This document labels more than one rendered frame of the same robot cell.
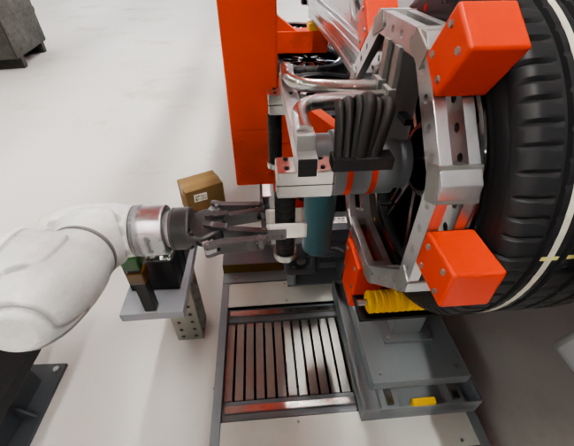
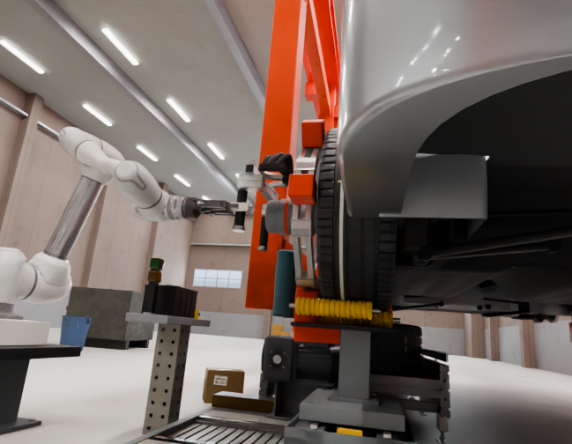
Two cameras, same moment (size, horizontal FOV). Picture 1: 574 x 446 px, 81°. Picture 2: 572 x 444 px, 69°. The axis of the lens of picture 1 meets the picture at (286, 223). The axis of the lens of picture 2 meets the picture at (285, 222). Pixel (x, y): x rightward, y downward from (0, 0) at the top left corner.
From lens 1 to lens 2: 1.28 m
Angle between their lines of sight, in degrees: 57
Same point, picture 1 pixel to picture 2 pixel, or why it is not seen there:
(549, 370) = not seen: outside the picture
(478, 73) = (311, 134)
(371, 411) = (292, 431)
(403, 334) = (350, 397)
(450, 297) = (291, 188)
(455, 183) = (302, 161)
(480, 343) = not seen: outside the picture
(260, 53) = not seen: hidden behind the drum
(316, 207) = (280, 266)
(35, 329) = (132, 168)
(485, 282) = (304, 179)
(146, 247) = (174, 203)
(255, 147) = (263, 275)
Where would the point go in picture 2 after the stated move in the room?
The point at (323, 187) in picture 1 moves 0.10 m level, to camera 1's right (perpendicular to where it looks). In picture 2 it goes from (257, 181) to (285, 181)
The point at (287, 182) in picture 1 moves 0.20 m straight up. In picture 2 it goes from (241, 179) to (248, 127)
